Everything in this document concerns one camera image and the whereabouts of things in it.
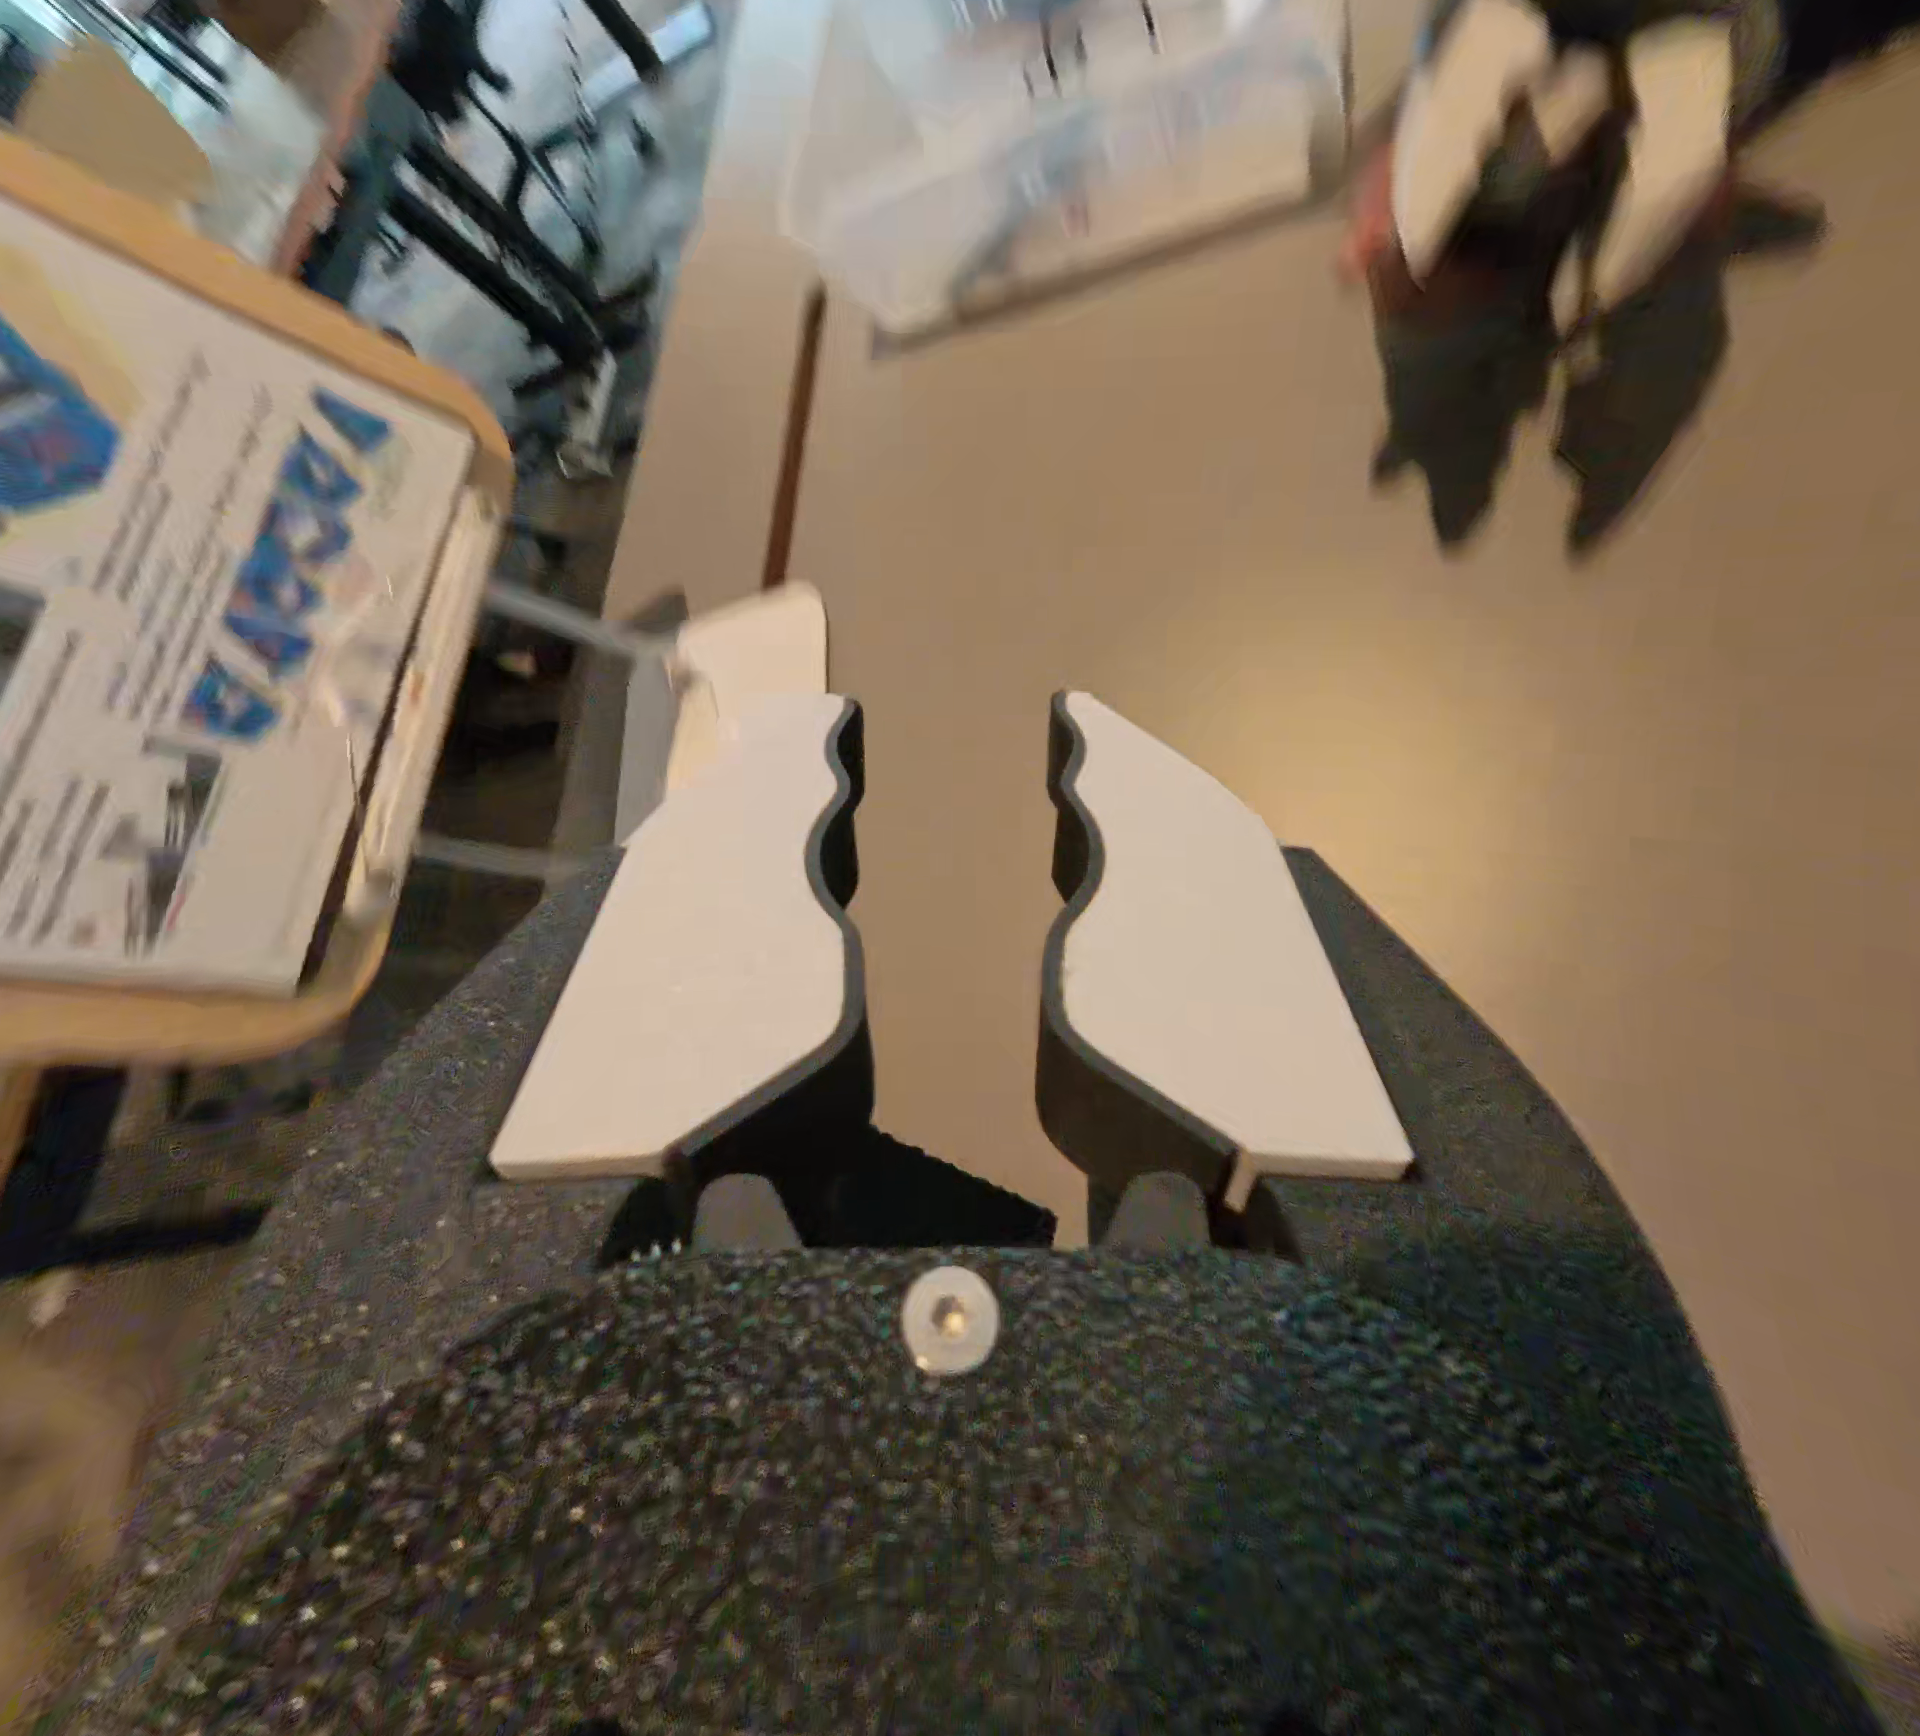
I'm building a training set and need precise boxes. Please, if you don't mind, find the black metal desk frame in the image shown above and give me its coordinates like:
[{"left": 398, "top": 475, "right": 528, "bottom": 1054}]
[{"left": 299, "top": 0, "right": 722, "bottom": 463}]

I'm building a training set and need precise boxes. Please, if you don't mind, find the white document stand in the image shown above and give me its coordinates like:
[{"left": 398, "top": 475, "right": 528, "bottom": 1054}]
[{"left": 0, "top": 132, "right": 517, "bottom": 1069}]

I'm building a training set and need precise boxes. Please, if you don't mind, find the clear plastic bin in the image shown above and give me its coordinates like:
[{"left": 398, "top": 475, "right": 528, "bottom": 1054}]
[{"left": 786, "top": 0, "right": 1344, "bottom": 343}]

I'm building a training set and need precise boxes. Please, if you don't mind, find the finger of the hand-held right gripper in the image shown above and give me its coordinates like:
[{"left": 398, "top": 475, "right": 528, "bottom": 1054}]
[
  {"left": 1396, "top": 0, "right": 1548, "bottom": 283},
  {"left": 1576, "top": 20, "right": 1741, "bottom": 313}
]

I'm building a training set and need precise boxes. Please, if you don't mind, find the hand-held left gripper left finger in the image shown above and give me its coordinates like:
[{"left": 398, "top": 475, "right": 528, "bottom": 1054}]
[{"left": 490, "top": 696, "right": 872, "bottom": 1183}]

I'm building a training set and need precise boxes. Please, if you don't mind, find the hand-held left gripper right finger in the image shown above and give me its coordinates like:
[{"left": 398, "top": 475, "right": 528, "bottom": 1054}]
[{"left": 1035, "top": 689, "right": 1417, "bottom": 1183}]

